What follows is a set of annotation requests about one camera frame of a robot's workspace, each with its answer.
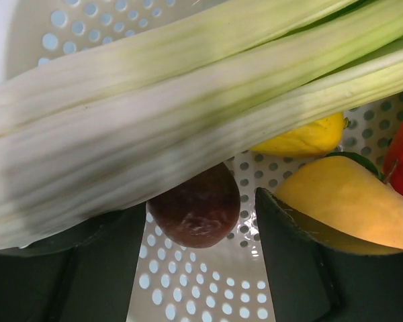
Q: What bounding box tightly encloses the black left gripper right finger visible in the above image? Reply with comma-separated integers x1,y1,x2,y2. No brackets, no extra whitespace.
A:
255,188,403,321

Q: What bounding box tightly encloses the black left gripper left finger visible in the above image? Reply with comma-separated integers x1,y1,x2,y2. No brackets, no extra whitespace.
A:
0,204,146,321

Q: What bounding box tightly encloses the dark purple passion fruit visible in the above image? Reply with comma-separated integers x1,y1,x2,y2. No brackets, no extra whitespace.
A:
146,163,240,248

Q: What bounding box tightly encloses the green white celery stalk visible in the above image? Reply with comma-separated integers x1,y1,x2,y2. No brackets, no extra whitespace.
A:
0,1,403,250

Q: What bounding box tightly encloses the wrinkled yellow lemon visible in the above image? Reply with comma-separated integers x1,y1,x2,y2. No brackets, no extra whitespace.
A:
250,112,347,158

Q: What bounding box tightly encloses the white perforated plastic basket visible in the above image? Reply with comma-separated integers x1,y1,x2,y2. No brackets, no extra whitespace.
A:
0,1,403,321

